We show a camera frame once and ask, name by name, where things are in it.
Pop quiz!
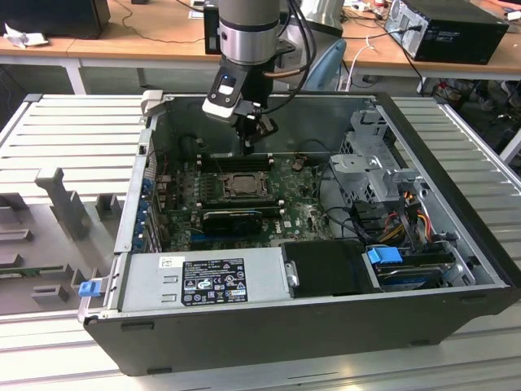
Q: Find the square grey CPU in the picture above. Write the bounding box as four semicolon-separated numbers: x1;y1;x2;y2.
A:
230;174;256;191

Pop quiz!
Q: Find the metal socket cover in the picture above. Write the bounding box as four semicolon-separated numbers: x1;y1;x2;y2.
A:
221;172;270;199

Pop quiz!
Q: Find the pale blue teach pendant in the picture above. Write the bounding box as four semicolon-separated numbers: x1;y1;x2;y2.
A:
304;37;348;92

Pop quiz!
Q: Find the small black box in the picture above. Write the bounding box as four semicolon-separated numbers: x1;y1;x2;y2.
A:
204;5;223;56

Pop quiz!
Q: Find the green motherboard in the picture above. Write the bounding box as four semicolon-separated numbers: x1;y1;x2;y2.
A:
160;154;344;252

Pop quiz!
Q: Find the silver metal drive cage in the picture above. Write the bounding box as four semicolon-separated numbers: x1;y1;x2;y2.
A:
328;108;429;205

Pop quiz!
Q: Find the wooden desk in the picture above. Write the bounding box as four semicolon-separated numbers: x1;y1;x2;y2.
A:
0;0;212;97
341;3;521;99

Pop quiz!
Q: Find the black graphics card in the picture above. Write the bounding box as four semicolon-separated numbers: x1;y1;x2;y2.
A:
201;209;264;237

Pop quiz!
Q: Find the black plastic fan shroud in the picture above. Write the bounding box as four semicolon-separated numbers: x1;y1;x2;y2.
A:
280;239;383;298

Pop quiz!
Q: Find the black desktop PC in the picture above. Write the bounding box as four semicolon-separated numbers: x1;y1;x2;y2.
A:
383;0;511;66

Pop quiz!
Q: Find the hard disk in blue carrier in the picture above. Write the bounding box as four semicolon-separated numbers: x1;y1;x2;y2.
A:
365;244;458;292

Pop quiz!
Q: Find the large black box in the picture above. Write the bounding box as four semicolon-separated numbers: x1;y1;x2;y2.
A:
0;0;112;40

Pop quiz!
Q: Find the grey power supply unit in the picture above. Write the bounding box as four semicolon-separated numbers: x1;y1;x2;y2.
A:
119;248;292;313

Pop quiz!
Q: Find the grey parts rack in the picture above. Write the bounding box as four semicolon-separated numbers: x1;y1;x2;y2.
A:
0;166;123;315

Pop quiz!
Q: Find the crumpled white paper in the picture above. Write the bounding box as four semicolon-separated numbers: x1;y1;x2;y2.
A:
2;22;50;50

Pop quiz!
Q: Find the black open PC case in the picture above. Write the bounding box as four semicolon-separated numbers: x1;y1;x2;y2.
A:
77;91;516;376

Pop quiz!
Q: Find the blue case latch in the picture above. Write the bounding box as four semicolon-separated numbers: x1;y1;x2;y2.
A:
79;280;101;299

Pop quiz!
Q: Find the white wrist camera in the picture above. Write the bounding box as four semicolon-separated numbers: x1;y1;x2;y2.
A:
201;66;246;124

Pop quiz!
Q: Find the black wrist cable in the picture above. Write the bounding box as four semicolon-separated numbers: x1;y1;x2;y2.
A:
260;0;319;115

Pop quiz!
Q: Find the white cable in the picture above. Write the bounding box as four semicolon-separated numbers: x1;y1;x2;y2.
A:
337;35;376;91

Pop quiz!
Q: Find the thin black desk cable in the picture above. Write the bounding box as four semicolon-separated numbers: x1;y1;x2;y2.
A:
120;0;205;44

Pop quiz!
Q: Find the black cable in case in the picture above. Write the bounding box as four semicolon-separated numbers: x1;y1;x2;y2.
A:
317;165;368;242

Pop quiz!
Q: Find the black power cable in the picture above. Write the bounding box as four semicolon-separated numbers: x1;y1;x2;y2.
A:
385;24;425;95

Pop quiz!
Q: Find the yellow red wire bundle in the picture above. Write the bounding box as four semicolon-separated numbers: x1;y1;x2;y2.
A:
381;191;433;242

